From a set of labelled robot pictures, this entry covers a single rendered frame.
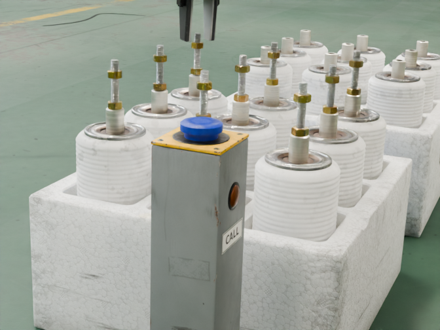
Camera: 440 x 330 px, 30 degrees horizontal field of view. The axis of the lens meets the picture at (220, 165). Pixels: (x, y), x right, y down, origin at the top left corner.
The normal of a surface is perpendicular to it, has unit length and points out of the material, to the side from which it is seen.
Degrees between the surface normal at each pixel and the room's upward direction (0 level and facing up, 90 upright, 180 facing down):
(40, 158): 0
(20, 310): 0
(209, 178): 90
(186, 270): 90
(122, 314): 90
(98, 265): 90
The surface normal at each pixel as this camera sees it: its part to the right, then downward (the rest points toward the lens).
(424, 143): -0.39, 0.27
